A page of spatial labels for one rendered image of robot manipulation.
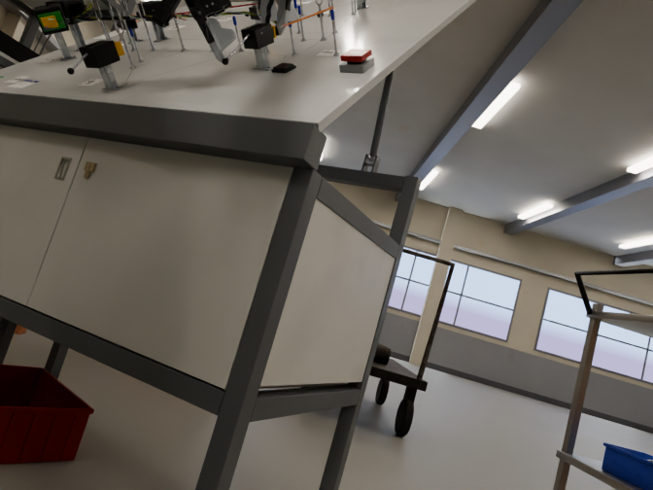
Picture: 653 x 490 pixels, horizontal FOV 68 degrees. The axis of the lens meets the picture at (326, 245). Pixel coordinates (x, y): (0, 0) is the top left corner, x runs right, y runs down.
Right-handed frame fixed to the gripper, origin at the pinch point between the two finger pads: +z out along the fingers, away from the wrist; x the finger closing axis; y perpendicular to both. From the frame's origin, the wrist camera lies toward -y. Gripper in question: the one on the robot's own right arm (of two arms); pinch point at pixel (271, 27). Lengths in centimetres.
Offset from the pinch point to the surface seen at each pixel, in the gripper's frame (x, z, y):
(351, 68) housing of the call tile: -23.2, 7.4, -1.0
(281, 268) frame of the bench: -33, 43, -30
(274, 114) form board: -21.4, 18.2, -22.0
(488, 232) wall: 180, 233, 999
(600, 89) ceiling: -17, -39, 497
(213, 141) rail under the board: -12.6, 24.4, -27.9
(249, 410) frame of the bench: -35, 65, -37
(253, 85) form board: -5.9, 13.3, -11.2
